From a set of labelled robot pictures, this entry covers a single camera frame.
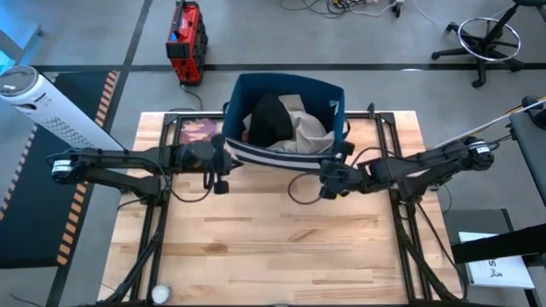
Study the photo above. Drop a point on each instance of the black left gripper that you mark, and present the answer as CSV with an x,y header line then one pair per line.
x,y
200,155

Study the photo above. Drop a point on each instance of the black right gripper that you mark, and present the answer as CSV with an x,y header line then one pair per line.
x,y
341,177

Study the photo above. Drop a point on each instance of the navy white-striped fabric bin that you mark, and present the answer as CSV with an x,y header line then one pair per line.
x,y
277,160

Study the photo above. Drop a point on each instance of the black garment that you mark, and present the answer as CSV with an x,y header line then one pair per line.
x,y
269,121

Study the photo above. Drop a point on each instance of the khaki garment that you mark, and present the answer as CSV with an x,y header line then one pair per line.
x,y
309,132

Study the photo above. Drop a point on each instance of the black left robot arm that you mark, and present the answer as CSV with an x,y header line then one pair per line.
x,y
115,160

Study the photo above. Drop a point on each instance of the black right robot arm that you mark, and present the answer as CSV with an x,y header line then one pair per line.
x,y
426,168

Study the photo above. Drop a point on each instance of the red black jobsite radio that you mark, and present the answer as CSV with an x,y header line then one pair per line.
x,y
187,42

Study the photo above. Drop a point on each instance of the grey side table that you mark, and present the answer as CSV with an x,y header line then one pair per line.
x,y
473,221

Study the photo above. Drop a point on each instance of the white round ball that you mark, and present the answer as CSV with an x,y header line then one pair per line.
x,y
160,294

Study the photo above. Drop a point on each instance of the black beam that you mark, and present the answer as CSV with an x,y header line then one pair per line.
x,y
499,244

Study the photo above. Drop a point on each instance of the long thin rod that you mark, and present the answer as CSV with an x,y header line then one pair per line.
x,y
512,114

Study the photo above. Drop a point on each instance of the white paper sheet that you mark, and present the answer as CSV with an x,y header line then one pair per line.
x,y
499,273

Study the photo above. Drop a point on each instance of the dark grey padded bench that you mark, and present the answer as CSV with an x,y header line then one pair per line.
x,y
531,158

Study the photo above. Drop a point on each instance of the white tower fan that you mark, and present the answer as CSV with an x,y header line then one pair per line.
x,y
51,111

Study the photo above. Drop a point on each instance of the black office chair base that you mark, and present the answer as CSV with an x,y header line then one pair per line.
x,y
484,42

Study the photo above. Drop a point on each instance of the black orange-striped floor mat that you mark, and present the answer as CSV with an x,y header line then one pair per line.
x,y
34,192

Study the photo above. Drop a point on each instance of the pale blue panel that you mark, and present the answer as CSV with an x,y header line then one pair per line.
x,y
13,30

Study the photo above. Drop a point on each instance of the black metal table frame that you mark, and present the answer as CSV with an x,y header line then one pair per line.
x,y
170,118

